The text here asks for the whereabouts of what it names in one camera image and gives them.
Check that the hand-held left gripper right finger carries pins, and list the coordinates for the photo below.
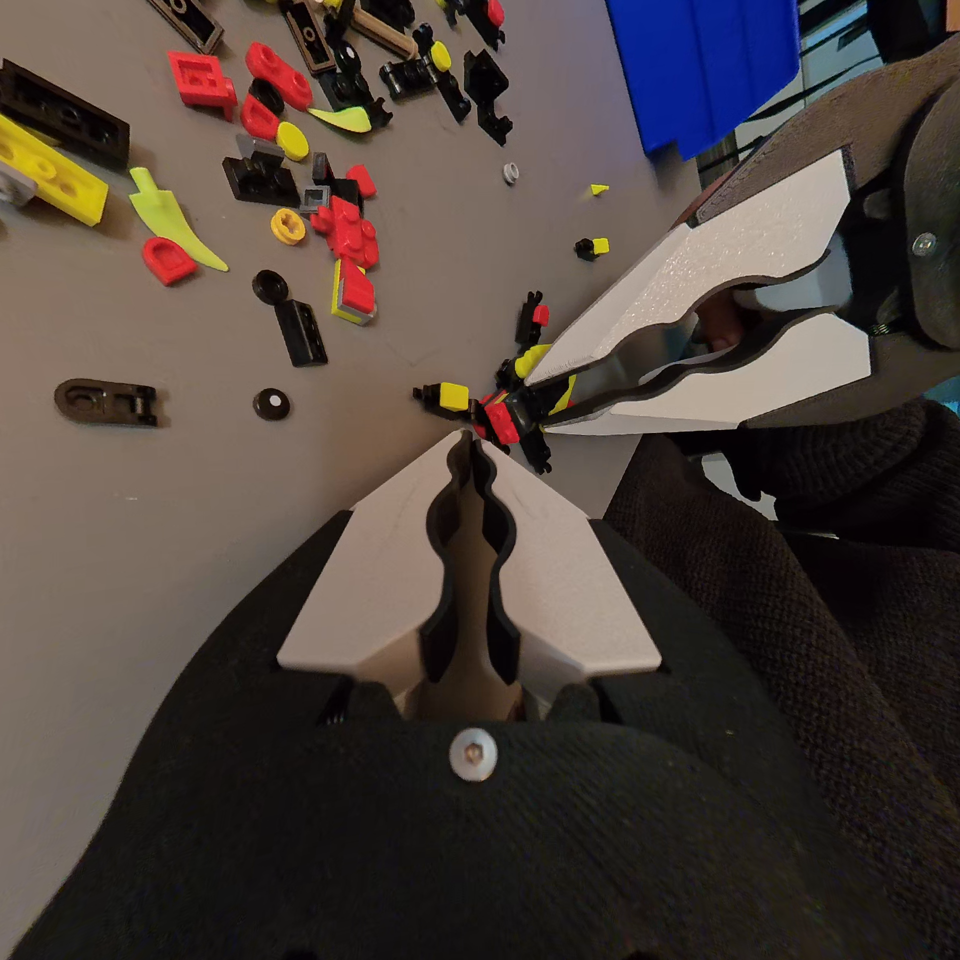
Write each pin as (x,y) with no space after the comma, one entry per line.
(577,600)

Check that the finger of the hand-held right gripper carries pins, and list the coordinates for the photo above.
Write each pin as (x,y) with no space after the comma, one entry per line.
(712,255)
(750,390)

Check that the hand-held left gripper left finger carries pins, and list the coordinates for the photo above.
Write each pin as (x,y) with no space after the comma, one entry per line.
(367,592)

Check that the black yellow red lego model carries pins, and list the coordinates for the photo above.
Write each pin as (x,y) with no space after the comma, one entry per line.
(501,420)

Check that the person's right forearm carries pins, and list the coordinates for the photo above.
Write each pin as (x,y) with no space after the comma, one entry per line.
(862,465)

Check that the small black yellow lego piece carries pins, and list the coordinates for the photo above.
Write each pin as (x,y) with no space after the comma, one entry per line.
(598,246)

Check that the black round white-dot lego tile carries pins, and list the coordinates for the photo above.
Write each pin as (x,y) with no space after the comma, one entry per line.
(271,404)

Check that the small grey round lego stud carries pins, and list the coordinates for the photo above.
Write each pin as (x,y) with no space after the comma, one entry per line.
(511,173)

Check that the black rectangular lego plate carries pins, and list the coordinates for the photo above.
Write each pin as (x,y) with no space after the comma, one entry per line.
(301,334)

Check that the yellow grey red lego stack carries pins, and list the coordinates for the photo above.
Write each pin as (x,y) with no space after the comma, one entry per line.
(356,292)

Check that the black round lego piece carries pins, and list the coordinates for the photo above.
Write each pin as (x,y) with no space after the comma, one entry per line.
(268,285)

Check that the black oval-hole lego plate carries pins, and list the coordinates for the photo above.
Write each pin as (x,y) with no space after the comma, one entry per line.
(105,401)

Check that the red lego plate cluster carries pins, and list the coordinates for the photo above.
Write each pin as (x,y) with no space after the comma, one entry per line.
(349,229)

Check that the yellow round lego stud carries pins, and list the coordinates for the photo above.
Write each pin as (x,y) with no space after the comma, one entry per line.
(288,226)

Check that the red rounded lego tile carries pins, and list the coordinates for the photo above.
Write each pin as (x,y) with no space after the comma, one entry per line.
(169,261)

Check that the neon green lego claw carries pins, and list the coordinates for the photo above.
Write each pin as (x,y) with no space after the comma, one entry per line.
(169,217)

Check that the pile of loose lego pieces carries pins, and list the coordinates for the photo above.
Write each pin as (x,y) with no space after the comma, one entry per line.
(67,112)

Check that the person's right hand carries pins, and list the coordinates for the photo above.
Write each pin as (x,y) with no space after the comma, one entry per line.
(720,322)

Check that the blue plastic bin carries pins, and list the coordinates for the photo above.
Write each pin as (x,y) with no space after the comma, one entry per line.
(697,67)

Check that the person's black knit sweater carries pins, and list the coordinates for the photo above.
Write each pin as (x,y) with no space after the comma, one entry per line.
(862,675)

